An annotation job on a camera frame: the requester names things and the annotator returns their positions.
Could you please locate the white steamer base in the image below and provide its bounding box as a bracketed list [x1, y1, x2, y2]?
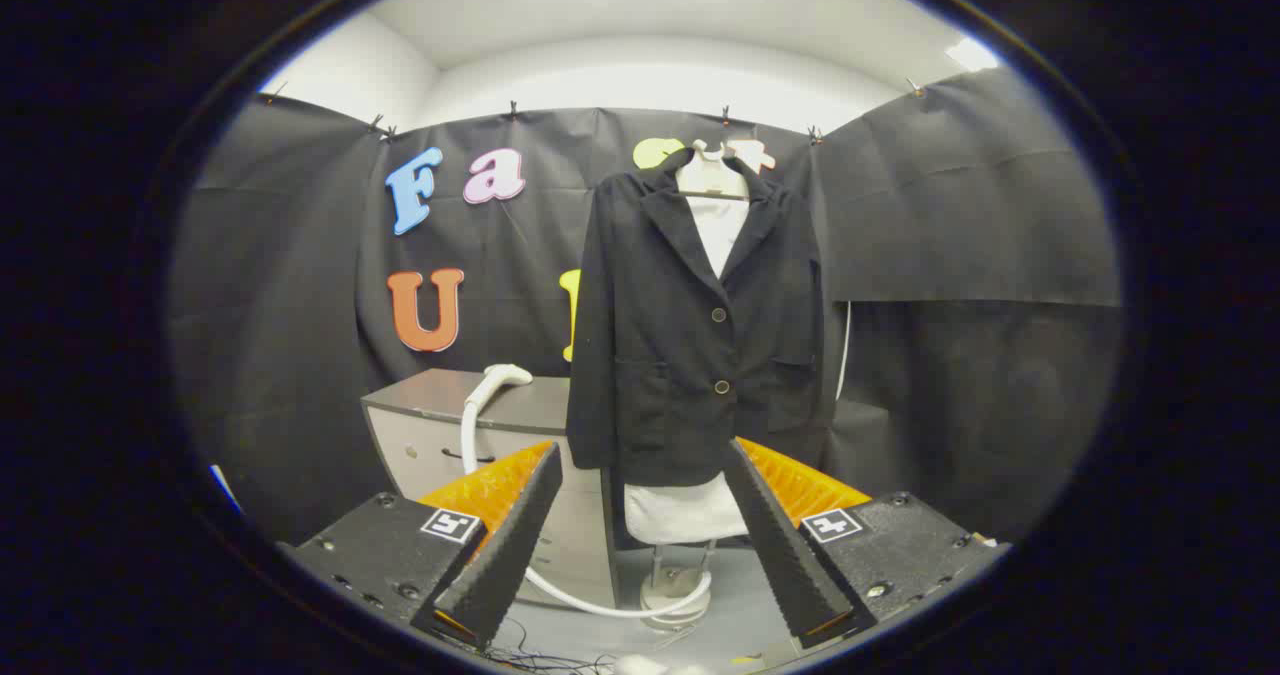
[640, 563, 713, 632]

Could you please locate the white steamer hose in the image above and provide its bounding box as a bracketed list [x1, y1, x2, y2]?
[522, 565, 713, 620]

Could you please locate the white plastic hanger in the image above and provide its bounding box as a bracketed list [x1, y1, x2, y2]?
[676, 139, 751, 202]

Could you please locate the black backdrop cloth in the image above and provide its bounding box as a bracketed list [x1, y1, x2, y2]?
[168, 65, 1123, 546]

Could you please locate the grey drawer cabinet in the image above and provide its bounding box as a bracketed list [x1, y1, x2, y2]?
[360, 368, 621, 611]

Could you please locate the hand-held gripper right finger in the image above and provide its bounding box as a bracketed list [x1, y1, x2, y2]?
[722, 437, 1011, 651]

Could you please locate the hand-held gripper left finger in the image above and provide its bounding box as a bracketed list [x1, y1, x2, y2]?
[278, 441, 564, 653]

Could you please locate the small ceiling light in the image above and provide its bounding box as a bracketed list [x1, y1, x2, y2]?
[945, 37, 1001, 72]

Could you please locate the thin white cable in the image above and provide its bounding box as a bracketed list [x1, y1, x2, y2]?
[836, 300, 853, 402]

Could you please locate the black button jacket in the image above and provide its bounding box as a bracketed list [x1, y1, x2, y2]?
[565, 148, 827, 488]

